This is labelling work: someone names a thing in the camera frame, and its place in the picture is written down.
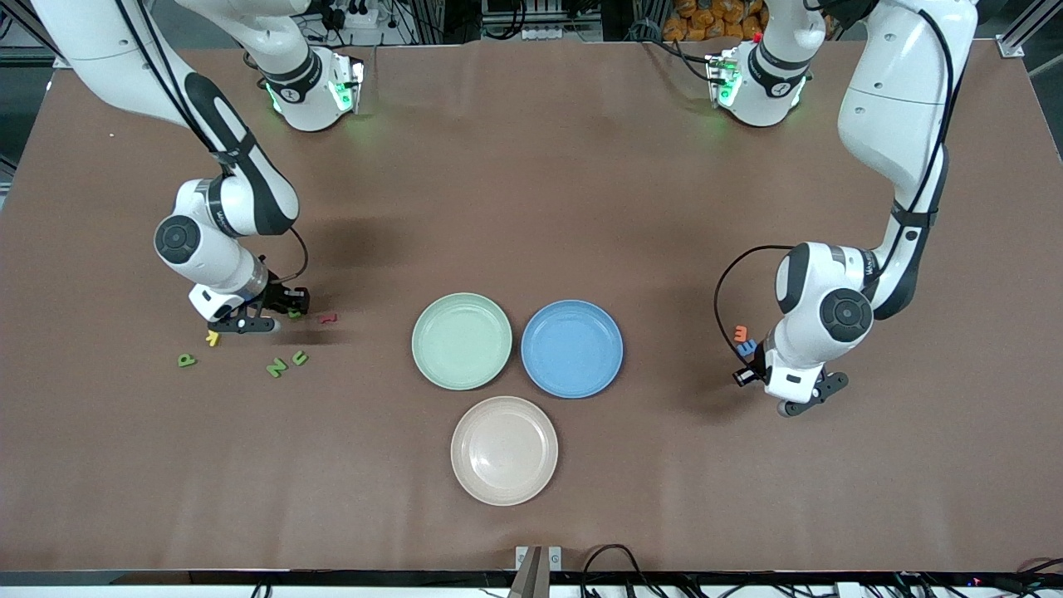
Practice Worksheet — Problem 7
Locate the blue plate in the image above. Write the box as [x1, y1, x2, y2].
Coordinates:
[521, 300, 624, 399]

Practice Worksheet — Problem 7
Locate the green plate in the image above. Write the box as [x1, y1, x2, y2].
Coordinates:
[411, 292, 513, 391]

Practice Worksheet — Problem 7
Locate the beige plate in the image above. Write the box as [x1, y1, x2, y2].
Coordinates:
[450, 395, 559, 507]

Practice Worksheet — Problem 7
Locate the white power strip with plugs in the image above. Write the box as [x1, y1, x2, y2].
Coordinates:
[332, 0, 381, 30]

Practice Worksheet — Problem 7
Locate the pile of orange objects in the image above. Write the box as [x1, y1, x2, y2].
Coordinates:
[664, 0, 769, 42]

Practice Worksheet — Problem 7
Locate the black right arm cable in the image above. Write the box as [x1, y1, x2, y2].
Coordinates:
[115, 0, 310, 285]

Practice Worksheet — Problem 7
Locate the black cable loop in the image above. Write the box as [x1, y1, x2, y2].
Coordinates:
[581, 544, 665, 598]

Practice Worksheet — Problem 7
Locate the metal bracket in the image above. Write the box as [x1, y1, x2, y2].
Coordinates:
[515, 544, 564, 598]

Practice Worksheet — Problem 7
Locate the aluminium frame profile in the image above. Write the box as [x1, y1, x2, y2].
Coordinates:
[997, 0, 1063, 59]
[0, 0, 67, 69]

